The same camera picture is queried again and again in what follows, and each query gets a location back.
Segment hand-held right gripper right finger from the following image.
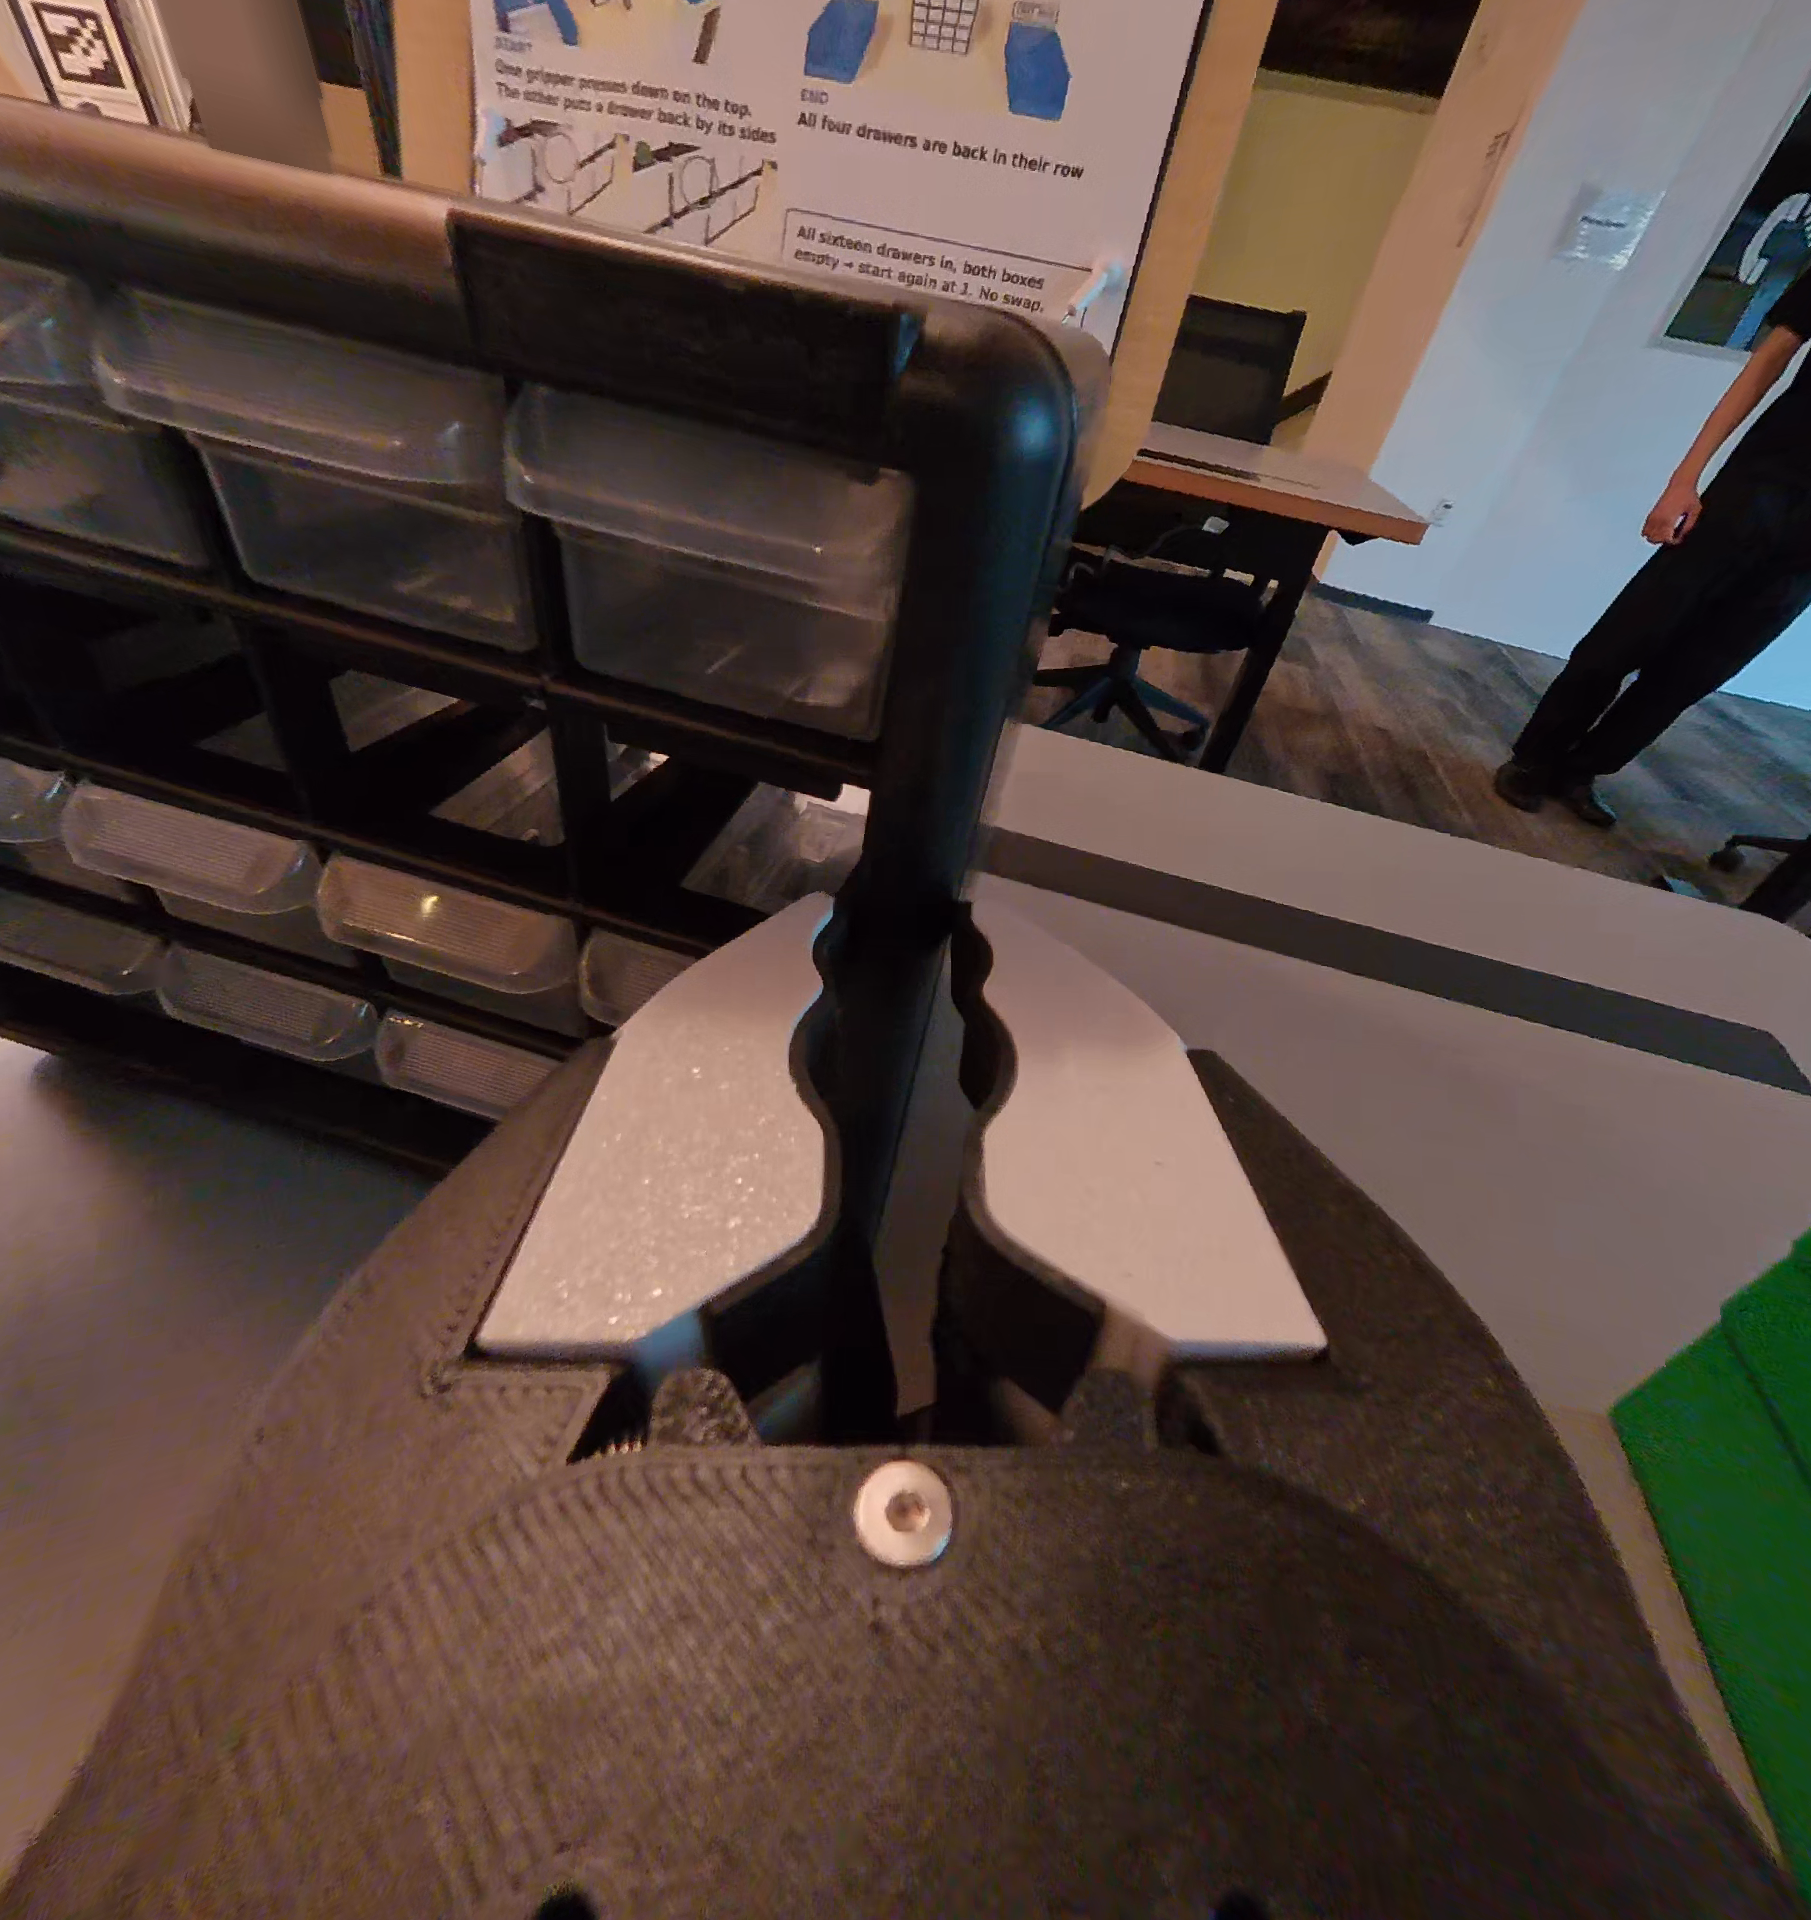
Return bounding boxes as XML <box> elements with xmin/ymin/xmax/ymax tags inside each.
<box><xmin>947</xmin><ymin>900</ymin><xmax>1330</xmax><ymax>1367</ymax></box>

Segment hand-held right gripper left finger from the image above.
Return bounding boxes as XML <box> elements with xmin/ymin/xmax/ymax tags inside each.
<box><xmin>478</xmin><ymin>892</ymin><xmax>840</xmax><ymax>1365</ymax></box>

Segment black drawer cabinet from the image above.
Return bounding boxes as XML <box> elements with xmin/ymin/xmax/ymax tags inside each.
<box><xmin>0</xmin><ymin>87</ymin><xmax>1114</xmax><ymax>1427</ymax></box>

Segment green plastic bin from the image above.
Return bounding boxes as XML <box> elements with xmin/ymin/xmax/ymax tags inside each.
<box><xmin>1612</xmin><ymin>1162</ymin><xmax>1811</xmax><ymax>1920</ymax></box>

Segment rows of clear drawers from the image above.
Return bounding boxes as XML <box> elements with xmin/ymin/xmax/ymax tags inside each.
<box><xmin>0</xmin><ymin>246</ymin><xmax>919</xmax><ymax>1124</ymax></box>

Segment black tape strip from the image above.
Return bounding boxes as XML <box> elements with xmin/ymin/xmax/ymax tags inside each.
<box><xmin>982</xmin><ymin>822</ymin><xmax>1811</xmax><ymax>1100</ymax></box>

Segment grey top desk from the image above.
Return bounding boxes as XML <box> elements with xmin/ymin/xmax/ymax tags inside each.
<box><xmin>1101</xmin><ymin>420</ymin><xmax>1431</xmax><ymax>774</ymax></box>

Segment black office chair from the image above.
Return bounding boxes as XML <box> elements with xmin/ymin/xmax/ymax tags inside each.
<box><xmin>1040</xmin><ymin>297</ymin><xmax>1309</xmax><ymax>760</ymax></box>

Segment white instruction poster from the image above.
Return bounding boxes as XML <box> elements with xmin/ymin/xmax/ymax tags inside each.
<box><xmin>469</xmin><ymin>0</ymin><xmax>1218</xmax><ymax>323</ymax></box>

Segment printed fiducial marker sign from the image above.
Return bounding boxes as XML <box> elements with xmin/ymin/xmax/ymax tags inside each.
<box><xmin>9</xmin><ymin>0</ymin><xmax>161</xmax><ymax>126</ymax></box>

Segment small white wall sign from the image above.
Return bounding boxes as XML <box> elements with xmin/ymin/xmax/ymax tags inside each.
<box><xmin>1556</xmin><ymin>183</ymin><xmax>1667</xmax><ymax>264</ymax></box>

